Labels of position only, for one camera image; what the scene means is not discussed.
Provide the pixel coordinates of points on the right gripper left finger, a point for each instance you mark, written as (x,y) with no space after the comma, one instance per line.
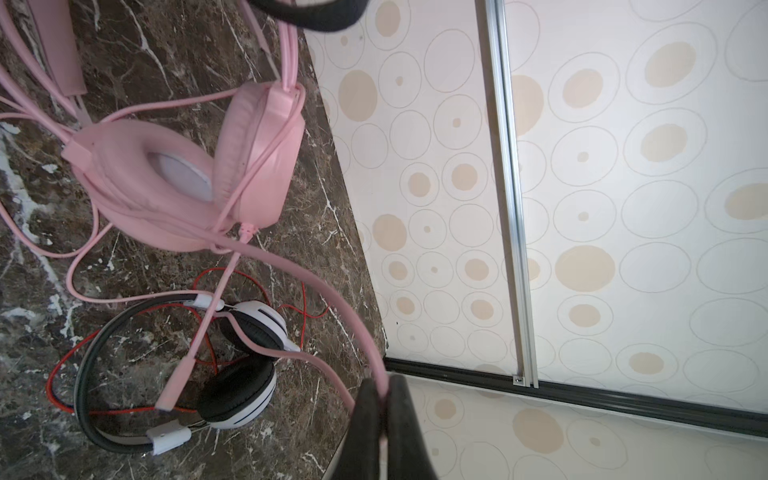
(359,458)

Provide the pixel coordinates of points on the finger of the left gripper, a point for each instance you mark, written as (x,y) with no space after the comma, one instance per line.
(327,17)

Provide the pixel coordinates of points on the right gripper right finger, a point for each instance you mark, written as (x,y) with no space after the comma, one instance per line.
(407,455)

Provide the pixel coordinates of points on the pink headset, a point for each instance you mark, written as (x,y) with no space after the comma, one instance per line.
(153,183)

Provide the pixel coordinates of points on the horizontal aluminium rail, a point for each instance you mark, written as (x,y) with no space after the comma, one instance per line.
(493,40)

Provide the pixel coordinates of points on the right black corner post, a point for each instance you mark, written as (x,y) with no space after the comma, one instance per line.
(709,417)

